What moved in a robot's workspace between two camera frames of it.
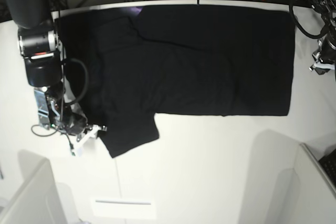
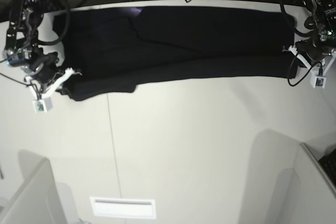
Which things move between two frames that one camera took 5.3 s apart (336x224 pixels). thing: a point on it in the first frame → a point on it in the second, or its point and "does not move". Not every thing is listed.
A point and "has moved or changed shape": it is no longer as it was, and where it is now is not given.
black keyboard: x=328 y=163 does not move
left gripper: x=76 y=124 → x=41 y=67
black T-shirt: x=126 y=65 has moved or changed shape
